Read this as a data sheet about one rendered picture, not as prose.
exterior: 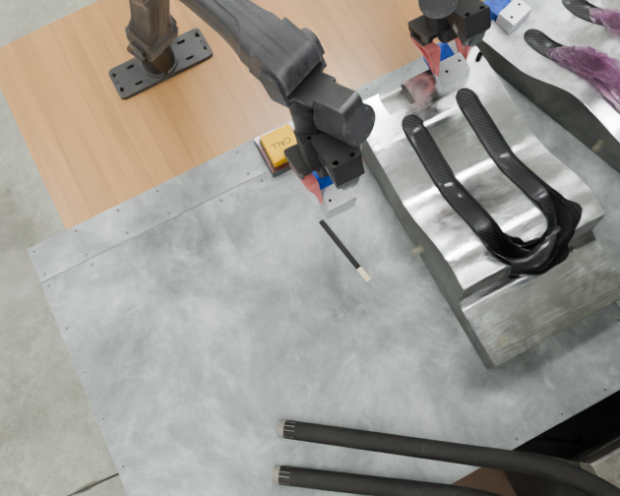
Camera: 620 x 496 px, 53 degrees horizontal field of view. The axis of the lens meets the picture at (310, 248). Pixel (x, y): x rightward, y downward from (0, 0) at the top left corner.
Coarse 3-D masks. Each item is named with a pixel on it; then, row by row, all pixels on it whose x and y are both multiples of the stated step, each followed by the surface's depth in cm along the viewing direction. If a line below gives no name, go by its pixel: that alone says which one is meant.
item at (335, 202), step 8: (328, 176) 100; (320, 184) 100; (328, 184) 100; (328, 192) 98; (336, 192) 98; (344, 192) 98; (352, 192) 98; (328, 200) 98; (336, 200) 98; (344, 200) 98; (352, 200) 99; (328, 208) 98; (336, 208) 98; (344, 208) 101; (328, 216) 101
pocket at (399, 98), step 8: (400, 88) 112; (384, 96) 112; (392, 96) 113; (400, 96) 113; (408, 96) 112; (384, 104) 113; (392, 104) 113; (400, 104) 113; (408, 104) 113; (392, 112) 112
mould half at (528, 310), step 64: (384, 128) 109; (448, 128) 109; (512, 128) 108; (384, 192) 114; (512, 192) 102; (576, 192) 100; (448, 256) 98; (576, 256) 105; (512, 320) 102; (576, 320) 102
